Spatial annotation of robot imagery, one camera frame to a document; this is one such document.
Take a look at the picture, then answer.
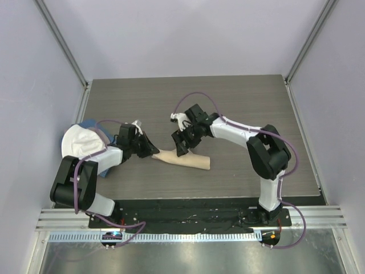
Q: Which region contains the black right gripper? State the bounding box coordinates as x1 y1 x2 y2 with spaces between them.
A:
172 123 201 157

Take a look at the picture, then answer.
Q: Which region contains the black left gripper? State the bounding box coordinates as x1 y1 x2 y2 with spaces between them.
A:
129 131 159 158

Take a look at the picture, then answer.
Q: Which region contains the beige cloth napkin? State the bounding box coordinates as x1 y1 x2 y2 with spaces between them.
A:
152 150 210 170

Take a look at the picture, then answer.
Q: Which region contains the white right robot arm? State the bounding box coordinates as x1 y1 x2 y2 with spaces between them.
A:
171 104 291 225

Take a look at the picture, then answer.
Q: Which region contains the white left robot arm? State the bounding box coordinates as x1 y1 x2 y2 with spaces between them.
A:
50 120 160 228

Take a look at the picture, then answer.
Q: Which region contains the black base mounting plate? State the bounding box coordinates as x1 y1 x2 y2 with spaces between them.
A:
54 195 293 232

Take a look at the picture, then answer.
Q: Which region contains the blue plaid cloth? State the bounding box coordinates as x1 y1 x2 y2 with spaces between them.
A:
77 118 115 178

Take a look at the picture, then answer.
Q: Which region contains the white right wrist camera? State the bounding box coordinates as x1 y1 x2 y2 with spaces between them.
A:
170 113 191 131

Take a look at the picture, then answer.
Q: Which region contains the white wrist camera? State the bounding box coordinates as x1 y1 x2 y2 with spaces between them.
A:
170 113 191 131
132 120 143 135

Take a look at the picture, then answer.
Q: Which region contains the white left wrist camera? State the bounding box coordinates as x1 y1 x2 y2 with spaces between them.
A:
132 120 143 135

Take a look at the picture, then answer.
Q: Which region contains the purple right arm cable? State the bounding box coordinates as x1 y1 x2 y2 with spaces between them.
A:
173 91 307 251

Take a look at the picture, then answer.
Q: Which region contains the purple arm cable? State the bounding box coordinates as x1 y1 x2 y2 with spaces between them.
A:
73 119 148 248
173 91 307 251

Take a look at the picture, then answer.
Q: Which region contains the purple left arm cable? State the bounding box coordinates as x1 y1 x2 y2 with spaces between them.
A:
73 119 148 248

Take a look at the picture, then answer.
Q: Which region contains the slotted grey cable duct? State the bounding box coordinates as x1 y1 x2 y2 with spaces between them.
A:
48 231 262 243

